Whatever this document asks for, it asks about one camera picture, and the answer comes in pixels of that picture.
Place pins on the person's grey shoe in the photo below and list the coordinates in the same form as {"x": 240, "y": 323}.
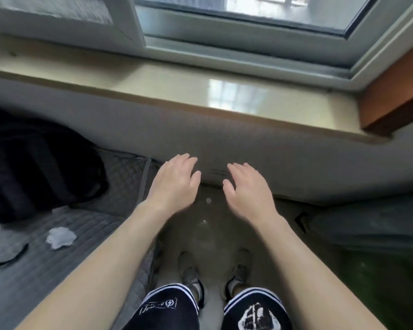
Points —
{"x": 241, "y": 268}
{"x": 189, "y": 271}

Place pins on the person's left thumb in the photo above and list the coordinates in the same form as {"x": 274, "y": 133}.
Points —
{"x": 195, "y": 181}

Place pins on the white window frame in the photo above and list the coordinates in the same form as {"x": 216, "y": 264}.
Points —
{"x": 247, "y": 48}

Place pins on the person's left grey shoe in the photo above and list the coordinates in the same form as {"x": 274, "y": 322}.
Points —
{"x": 189, "y": 271}

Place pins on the brown wooden cabinet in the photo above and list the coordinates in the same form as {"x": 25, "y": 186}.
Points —
{"x": 395, "y": 92}

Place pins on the person's right thumb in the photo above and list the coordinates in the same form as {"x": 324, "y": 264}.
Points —
{"x": 229, "y": 193}

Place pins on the grey quilted mattress cover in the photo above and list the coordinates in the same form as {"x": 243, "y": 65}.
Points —
{"x": 38, "y": 281}

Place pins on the person's right forearm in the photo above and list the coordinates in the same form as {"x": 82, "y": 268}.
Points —
{"x": 306, "y": 278}

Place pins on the grey window screen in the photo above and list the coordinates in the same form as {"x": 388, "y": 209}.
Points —
{"x": 55, "y": 6}

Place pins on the person's left forearm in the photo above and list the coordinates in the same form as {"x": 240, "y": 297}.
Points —
{"x": 103, "y": 271}

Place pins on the person's right grey shoe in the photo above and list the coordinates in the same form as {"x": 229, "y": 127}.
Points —
{"x": 241, "y": 268}

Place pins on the crumpled white tissue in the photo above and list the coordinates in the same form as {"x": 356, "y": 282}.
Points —
{"x": 61, "y": 237}

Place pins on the black shorts with white stripes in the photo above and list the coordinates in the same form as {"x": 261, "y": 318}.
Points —
{"x": 261, "y": 314}

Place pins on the green mat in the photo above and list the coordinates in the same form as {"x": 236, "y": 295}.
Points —
{"x": 389, "y": 295}

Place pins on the person's left hand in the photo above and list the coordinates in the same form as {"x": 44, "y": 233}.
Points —
{"x": 172, "y": 187}

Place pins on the black backpack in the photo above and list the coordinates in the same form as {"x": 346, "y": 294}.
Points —
{"x": 38, "y": 164}

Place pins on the grey folded bedding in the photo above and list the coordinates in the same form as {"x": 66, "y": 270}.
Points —
{"x": 371, "y": 226}

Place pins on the beige stone window sill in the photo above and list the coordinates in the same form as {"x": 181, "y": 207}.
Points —
{"x": 179, "y": 85}

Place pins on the person's right hand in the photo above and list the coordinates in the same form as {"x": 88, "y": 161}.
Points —
{"x": 251, "y": 197}

